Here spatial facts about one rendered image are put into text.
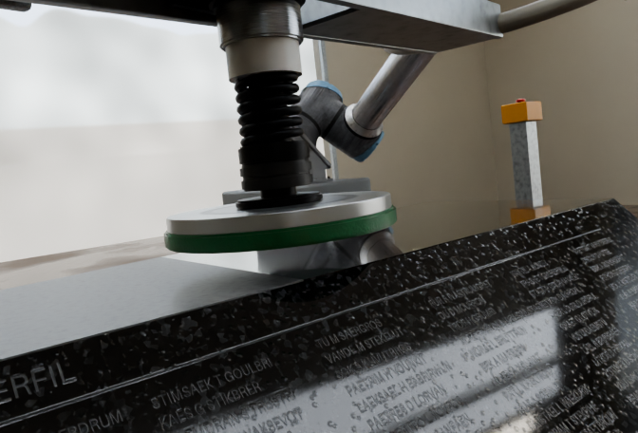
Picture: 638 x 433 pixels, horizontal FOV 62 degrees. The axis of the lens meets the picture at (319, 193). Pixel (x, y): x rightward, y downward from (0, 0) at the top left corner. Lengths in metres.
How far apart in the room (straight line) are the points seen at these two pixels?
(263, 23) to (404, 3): 0.20
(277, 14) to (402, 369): 0.31
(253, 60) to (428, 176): 7.23
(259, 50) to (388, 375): 0.29
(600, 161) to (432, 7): 7.21
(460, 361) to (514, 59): 8.16
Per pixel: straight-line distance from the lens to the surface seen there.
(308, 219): 0.41
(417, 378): 0.43
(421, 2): 0.67
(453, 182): 8.04
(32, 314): 0.47
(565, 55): 8.10
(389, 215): 0.47
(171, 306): 0.41
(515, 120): 2.38
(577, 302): 0.61
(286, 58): 0.49
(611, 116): 7.75
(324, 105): 1.93
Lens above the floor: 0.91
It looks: 3 degrees down
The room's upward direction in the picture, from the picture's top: 6 degrees counter-clockwise
